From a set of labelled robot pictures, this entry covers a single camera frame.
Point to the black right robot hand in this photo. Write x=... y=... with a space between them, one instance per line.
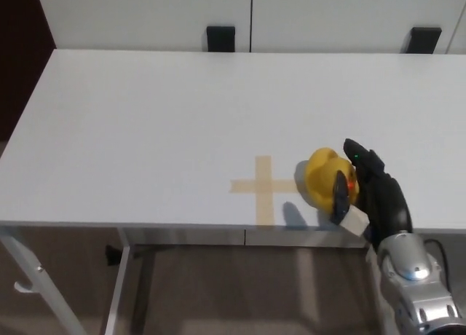
x=386 y=204

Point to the black partition foot bracket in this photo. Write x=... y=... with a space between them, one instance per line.
x=220 y=38
x=424 y=40

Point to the small black floor foot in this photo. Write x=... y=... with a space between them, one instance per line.
x=113 y=255

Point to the white partition panel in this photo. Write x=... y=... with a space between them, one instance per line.
x=459 y=29
x=346 y=11
x=145 y=14

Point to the white desk leg with hook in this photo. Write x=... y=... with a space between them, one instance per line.
x=40 y=284

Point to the long beige tape strip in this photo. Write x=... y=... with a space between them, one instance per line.
x=263 y=207

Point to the white desk apron rail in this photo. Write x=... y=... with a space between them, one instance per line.
x=189 y=237

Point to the short beige tape strip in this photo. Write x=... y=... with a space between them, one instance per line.
x=242 y=186

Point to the yellow rubber duck toy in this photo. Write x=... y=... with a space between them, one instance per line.
x=320 y=175

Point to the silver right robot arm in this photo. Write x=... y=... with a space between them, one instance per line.
x=411 y=280

